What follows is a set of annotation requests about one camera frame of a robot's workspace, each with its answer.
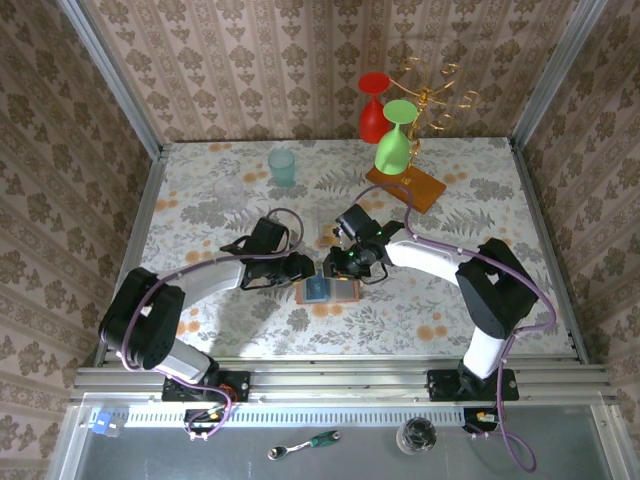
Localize blue credit card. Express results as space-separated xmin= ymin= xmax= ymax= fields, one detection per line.
xmin=301 ymin=278 xmax=332 ymax=303

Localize brown leather card holder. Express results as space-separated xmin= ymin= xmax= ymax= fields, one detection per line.
xmin=294 ymin=276 xmax=362 ymax=306

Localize clear glass cup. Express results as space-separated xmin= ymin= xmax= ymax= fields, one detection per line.
xmin=213 ymin=174 xmax=246 ymax=211

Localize floral patterned tablecloth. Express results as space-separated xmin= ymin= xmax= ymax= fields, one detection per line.
xmin=115 ymin=137 xmax=576 ymax=359

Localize teal frosted tumbler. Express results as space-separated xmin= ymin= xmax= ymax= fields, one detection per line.
xmin=267 ymin=148 xmax=296 ymax=189

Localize green plastic wine glass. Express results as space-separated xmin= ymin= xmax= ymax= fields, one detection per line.
xmin=374 ymin=99 xmax=419 ymax=175

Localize red plastic wine glass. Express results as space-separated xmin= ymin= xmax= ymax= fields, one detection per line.
xmin=358 ymin=72 xmax=392 ymax=145

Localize black connector board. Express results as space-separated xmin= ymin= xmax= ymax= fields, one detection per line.
xmin=183 ymin=407 xmax=226 ymax=437
xmin=462 ymin=407 xmax=501 ymax=435

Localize glass jar of screws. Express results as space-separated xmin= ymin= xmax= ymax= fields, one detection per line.
xmin=395 ymin=418 xmax=438 ymax=456

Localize grey metal work shelf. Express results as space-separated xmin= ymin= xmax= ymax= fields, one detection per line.
xmin=49 ymin=392 xmax=634 ymax=480

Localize blue plastic connector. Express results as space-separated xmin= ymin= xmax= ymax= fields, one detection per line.
xmin=89 ymin=409 xmax=125 ymax=439

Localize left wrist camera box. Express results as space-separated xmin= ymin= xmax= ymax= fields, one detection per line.
xmin=248 ymin=218 xmax=291 ymax=254

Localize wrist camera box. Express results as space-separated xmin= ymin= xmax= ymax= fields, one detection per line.
xmin=333 ymin=204 xmax=379 ymax=242
xmin=248 ymin=218 xmax=291 ymax=254

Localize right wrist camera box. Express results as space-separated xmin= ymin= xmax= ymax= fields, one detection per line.
xmin=333 ymin=204 xmax=379 ymax=242

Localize gold wire rack wooden base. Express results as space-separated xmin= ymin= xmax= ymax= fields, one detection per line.
xmin=364 ymin=55 xmax=484 ymax=216

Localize aluminium cross rail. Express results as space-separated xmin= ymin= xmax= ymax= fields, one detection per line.
xmin=72 ymin=362 xmax=619 ymax=404

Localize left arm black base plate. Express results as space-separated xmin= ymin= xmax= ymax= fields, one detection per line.
xmin=162 ymin=370 xmax=251 ymax=403

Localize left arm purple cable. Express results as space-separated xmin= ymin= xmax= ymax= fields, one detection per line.
xmin=117 ymin=207 xmax=305 ymax=442

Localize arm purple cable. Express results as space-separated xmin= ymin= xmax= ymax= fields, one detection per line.
xmin=117 ymin=207 xmax=305 ymax=442
xmin=352 ymin=183 xmax=557 ymax=474

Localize aluminium table side rail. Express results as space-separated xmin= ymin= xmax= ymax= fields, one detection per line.
xmin=94 ymin=143 xmax=169 ymax=366
xmin=509 ymin=139 xmax=591 ymax=364

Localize white slotted cable duct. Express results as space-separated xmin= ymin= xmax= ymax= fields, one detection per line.
xmin=123 ymin=404 xmax=469 ymax=429

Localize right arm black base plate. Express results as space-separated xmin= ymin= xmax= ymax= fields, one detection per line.
xmin=426 ymin=368 xmax=520 ymax=402

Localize green handled ratchet wrench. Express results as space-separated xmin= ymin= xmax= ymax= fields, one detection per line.
xmin=267 ymin=430 xmax=342 ymax=461

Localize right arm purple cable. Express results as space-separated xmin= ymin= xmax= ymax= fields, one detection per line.
xmin=352 ymin=183 xmax=557 ymax=474

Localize aluminium frame post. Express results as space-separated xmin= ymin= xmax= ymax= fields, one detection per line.
xmin=512 ymin=0 xmax=609 ymax=146
xmin=57 ymin=0 xmax=164 ymax=156

